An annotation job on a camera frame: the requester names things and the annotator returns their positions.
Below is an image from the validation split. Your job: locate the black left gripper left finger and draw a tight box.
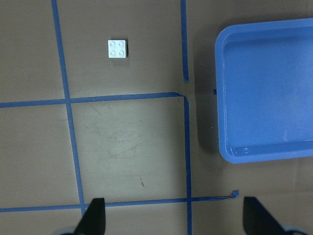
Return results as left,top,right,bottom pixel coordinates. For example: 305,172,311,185
73,198,106,235

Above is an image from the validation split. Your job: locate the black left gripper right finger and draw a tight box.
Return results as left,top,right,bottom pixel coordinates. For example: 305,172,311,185
243,197,291,235

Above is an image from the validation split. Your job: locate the white block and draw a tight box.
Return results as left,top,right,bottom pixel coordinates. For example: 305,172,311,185
108,40,128,59

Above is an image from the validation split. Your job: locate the blue plastic tray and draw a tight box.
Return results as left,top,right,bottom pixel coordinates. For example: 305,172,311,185
215,18,313,164

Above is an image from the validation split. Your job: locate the brown paper table cover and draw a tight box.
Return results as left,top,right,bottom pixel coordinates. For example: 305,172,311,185
0,0,313,235

